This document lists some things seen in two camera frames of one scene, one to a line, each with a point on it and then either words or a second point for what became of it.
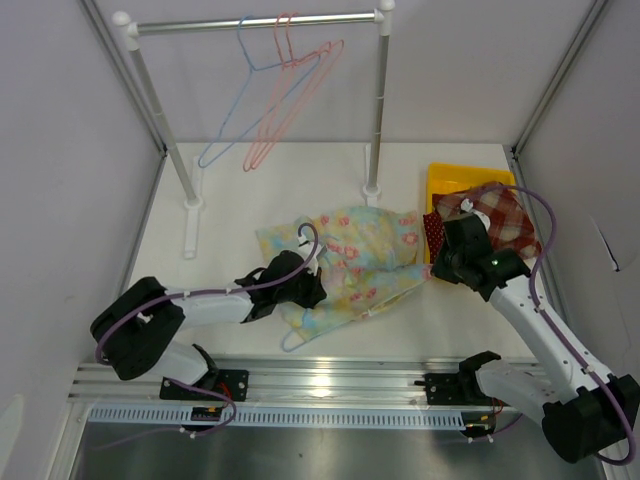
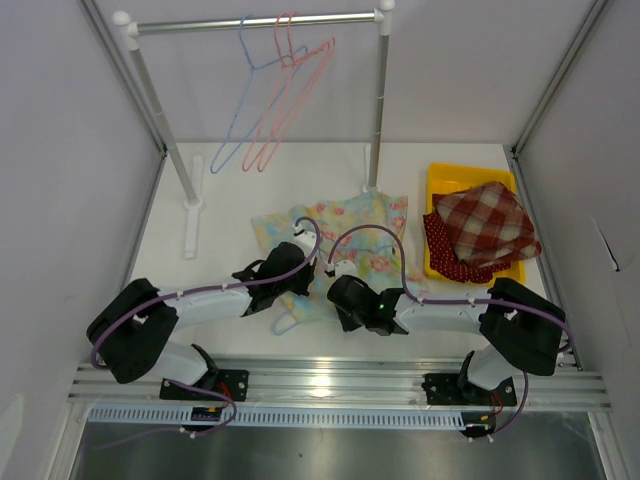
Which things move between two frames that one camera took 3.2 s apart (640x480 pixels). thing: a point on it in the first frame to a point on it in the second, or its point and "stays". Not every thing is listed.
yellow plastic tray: [448, 177] stays
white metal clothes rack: [188, 167] stays
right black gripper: [440, 271] to [348, 324]
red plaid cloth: [510, 225] stays
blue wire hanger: [300, 344] to [307, 322]
